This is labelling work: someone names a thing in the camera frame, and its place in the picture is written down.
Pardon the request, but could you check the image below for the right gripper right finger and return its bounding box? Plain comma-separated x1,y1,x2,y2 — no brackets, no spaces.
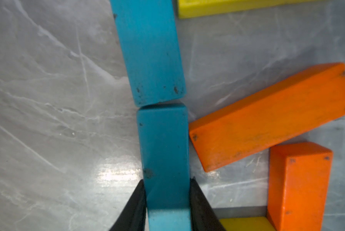
189,178,226,231

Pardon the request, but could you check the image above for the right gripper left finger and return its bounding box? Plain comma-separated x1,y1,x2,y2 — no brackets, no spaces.
109,180,147,231

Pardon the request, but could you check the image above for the yellow block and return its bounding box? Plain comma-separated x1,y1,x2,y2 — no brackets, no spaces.
220,217,276,231
177,0,310,19

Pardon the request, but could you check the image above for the teal block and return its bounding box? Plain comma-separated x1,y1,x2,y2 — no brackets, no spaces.
137,104,192,231
110,0,186,107

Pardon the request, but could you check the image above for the orange block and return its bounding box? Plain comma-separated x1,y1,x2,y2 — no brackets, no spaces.
267,142,333,231
189,63,345,172

